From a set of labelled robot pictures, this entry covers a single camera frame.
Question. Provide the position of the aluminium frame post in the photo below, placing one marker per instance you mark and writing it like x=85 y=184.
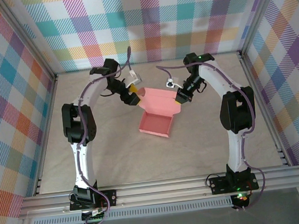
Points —
x=28 y=39
x=260 y=12

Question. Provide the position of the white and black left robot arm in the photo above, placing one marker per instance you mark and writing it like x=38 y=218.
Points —
x=83 y=164

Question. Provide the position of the aluminium mounting rail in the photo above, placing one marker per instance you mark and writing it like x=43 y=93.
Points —
x=160 y=192

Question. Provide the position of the aluminium side rail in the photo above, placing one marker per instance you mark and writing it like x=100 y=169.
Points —
x=46 y=133
x=265 y=110

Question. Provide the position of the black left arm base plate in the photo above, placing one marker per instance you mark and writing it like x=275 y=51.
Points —
x=110 y=196

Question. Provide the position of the controller board with orange part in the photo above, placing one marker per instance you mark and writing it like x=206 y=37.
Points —
x=241 y=198

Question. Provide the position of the controller board with green terminal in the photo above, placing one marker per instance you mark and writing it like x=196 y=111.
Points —
x=95 y=216

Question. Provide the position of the pink paper box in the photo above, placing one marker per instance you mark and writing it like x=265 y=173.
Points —
x=156 y=124

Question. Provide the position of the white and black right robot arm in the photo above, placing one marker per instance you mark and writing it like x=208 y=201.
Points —
x=239 y=148

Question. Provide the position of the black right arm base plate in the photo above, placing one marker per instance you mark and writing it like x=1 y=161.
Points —
x=218 y=186

